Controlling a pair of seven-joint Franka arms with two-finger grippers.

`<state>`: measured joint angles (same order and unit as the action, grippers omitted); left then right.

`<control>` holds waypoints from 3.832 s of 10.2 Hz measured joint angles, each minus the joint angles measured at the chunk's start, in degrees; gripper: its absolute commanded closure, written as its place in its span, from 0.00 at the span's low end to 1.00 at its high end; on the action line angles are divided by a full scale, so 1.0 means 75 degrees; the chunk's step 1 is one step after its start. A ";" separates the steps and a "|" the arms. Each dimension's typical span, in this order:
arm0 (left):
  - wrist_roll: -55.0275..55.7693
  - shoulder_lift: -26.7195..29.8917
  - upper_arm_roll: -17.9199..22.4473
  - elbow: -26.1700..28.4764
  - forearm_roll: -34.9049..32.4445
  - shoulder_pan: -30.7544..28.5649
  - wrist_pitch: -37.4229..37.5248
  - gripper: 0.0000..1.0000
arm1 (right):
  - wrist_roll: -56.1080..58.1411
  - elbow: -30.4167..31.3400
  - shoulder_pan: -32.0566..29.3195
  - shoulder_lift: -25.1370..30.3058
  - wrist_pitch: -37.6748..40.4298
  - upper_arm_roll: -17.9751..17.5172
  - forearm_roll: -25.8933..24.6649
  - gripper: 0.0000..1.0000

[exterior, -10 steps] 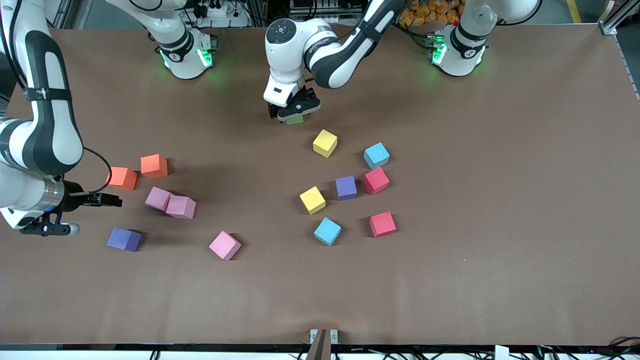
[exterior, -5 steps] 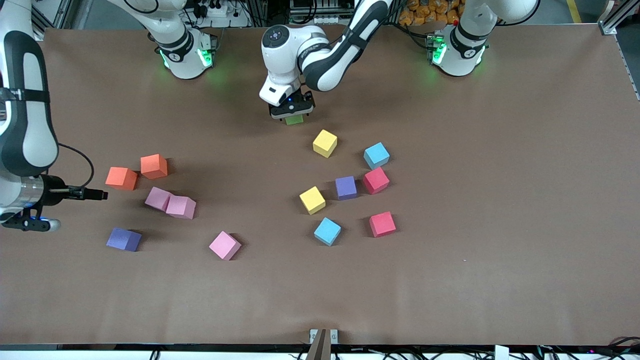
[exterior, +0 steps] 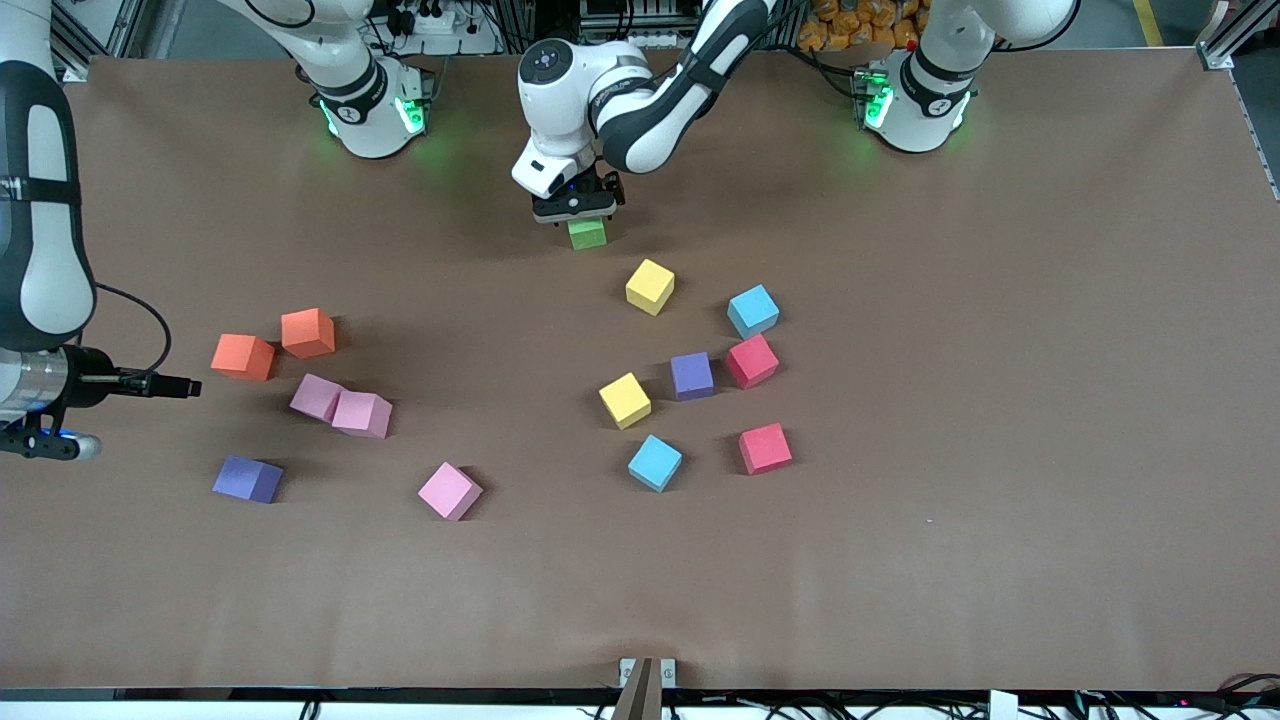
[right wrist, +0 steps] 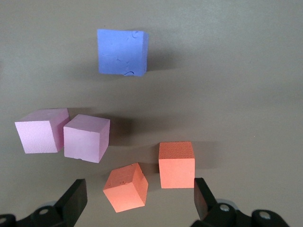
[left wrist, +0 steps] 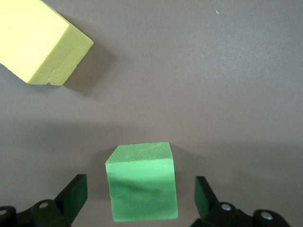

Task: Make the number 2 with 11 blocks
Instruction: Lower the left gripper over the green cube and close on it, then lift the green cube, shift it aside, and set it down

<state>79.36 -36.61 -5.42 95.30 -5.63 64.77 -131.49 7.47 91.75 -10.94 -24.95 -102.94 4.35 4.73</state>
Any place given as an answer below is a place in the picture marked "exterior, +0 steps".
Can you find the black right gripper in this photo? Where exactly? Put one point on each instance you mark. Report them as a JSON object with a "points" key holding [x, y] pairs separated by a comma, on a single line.
{"points": [[92, 381]]}

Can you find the green foam cube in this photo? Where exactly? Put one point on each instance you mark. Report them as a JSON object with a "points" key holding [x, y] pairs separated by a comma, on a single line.
{"points": [[587, 236]]}

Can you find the grey metal camera bracket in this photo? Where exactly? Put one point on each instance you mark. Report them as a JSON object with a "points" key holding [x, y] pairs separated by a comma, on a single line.
{"points": [[640, 695]]}

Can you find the bag of orange items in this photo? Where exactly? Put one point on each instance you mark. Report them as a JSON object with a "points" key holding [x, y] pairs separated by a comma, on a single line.
{"points": [[850, 25]]}

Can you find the purple foam cube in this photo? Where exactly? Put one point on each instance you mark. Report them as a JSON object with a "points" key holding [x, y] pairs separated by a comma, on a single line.
{"points": [[245, 478], [692, 375]]}

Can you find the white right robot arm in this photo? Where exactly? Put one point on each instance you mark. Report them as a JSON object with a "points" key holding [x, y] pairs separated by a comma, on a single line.
{"points": [[40, 250]]}

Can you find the pink foam cube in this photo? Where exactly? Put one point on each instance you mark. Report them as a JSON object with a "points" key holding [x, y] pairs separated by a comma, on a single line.
{"points": [[448, 490], [360, 412], [313, 397]]}

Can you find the light blue foam cube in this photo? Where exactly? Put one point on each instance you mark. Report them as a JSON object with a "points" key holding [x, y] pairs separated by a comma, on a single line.
{"points": [[655, 462], [752, 310]]}

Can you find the white power strip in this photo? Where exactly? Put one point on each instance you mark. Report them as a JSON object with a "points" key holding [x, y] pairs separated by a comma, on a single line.
{"points": [[435, 20]]}

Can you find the grey control box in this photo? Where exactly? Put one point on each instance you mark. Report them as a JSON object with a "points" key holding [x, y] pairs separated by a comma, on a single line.
{"points": [[620, 20]]}

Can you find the brown paper table cover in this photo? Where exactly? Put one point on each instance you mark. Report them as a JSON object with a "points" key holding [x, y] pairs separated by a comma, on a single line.
{"points": [[900, 560]]}

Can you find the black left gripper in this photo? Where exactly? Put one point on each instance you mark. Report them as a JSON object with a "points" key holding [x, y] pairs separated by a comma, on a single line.
{"points": [[603, 188]]}

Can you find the small white box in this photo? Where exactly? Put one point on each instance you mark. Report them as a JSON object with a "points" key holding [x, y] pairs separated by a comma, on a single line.
{"points": [[1003, 705]]}

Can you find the yellow foam cube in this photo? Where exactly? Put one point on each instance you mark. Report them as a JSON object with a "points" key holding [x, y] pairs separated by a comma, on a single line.
{"points": [[625, 400], [650, 285]]}

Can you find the orange foam cube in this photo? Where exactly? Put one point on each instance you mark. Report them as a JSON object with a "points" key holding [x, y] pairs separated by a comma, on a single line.
{"points": [[240, 355], [307, 332]]}

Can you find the red foam cube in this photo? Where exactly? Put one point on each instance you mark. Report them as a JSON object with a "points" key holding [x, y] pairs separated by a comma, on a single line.
{"points": [[765, 448], [752, 360]]}

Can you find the aluminium frame profile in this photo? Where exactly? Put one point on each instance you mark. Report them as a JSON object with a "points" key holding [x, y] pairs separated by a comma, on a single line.
{"points": [[1225, 40], [100, 40]]}

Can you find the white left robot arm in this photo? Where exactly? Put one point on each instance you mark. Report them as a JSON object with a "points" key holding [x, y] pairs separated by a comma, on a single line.
{"points": [[640, 120]]}

